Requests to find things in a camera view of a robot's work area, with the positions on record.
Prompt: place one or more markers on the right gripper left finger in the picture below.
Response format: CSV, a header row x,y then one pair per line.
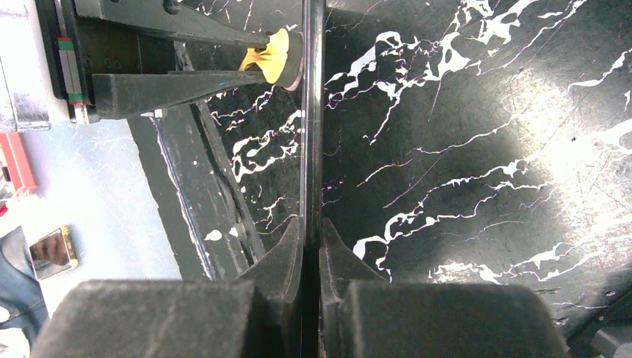
x,y
277,277

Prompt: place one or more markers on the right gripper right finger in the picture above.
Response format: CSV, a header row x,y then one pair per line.
x,y
339,267

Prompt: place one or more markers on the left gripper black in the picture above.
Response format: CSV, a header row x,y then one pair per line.
x,y
85,46

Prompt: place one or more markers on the yellow black whiteboard eraser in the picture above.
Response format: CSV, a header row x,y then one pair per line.
x,y
281,62

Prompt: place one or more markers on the small whiteboard black frame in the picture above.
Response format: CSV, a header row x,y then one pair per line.
x,y
314,29

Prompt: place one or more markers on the gold framed phone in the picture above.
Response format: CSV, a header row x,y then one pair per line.
x,y
53,254

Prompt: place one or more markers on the person in blue jeans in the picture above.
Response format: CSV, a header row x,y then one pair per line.
x,y
23,309

